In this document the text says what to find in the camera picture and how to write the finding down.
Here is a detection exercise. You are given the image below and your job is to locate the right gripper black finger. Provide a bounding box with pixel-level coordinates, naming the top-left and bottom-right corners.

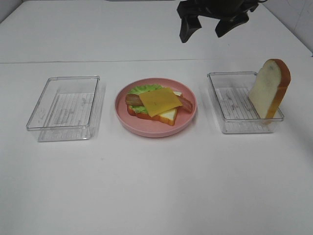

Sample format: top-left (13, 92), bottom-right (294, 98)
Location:
top-left (179, 16), bottom-right (201, 43)
top-left (215, 13), bottom-right (249, 38)

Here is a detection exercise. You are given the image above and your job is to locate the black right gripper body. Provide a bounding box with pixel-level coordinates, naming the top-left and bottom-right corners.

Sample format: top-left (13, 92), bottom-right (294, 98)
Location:
top-left (177, 0), bottom-right (259, 19)

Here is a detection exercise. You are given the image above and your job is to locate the bacon strip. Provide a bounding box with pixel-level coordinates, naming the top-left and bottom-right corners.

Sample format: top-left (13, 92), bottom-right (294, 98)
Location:
top-left (125, 94), bottom-right (144, 106)
top-left (178, 96), bottom-right (193, 113)

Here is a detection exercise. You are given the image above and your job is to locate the green lettuce leaf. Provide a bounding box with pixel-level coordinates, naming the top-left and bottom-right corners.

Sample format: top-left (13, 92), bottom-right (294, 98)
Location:
top-left (128, 84), bottom-right (163, 114)

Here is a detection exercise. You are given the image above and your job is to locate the yellow cheese slice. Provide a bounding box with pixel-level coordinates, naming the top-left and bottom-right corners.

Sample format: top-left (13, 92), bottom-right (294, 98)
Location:
top-left (139, 87), bottom-right (182, 117)

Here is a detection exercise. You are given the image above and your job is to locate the bread slice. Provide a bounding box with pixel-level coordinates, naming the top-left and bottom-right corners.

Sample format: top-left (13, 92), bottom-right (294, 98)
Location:
top-left (248, 59), bottom-right (291, 119)
top-left (127, 105), bottom-right (179, 126)

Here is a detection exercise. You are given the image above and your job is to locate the right clear plastic tray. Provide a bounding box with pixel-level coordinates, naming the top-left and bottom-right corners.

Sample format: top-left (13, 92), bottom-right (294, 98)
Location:
top-left (207, 71), bottom-right (284, 134)

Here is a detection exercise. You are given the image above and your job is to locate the clear plastic tray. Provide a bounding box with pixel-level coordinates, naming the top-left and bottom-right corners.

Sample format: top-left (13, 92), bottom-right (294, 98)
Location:
top-left (207, 71), bottom-right (284, 134)
top-left (26, 76), bottom-right (105, 142)

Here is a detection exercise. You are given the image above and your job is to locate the pink round plate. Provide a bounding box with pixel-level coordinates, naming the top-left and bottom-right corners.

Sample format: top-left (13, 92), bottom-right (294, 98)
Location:
top-left (114, 78), bottom-right (197, 138)

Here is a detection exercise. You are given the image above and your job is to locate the left clear plastic tray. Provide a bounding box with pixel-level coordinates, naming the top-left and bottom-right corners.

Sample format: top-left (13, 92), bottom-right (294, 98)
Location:
top-left (26, 76), bottom-right (105, 142)

